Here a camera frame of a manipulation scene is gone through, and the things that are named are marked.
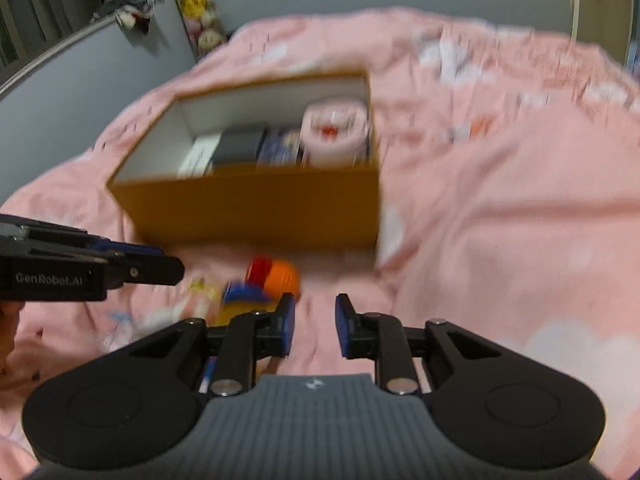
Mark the metal window rail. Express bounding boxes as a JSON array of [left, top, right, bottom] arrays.
[[0, 15, 116, 96]]

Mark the pink paper crane duvet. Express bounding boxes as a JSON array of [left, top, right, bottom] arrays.
[[2, 9, 639, 479]]

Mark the cream bedroom door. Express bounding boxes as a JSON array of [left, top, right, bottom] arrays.
[[572, 0, 636, 64]]

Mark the orange cardboard storage box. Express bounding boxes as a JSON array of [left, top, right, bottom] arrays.
[[107, 70, 380, 252]]

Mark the person's left hand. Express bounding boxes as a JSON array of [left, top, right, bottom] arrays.
[[0, 301, 25, 368]]

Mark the grey plush wall toy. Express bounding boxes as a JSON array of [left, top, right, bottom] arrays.
[[91, 0, 165, 36]]

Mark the dark blue printed box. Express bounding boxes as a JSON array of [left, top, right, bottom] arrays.
[[257, 128, 304, 166]]

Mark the dark grey box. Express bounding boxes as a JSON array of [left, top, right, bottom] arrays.
[[210, 125, 267, 167]]

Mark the long white product box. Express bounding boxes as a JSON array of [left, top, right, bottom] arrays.
[[177, 132, 222, 178]]

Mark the orange red knitted toy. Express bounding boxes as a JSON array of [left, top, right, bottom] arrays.
[[244, 256, 300, 300]]

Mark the pink round container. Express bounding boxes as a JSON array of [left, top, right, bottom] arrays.
[[299, 98, 370, 167]]

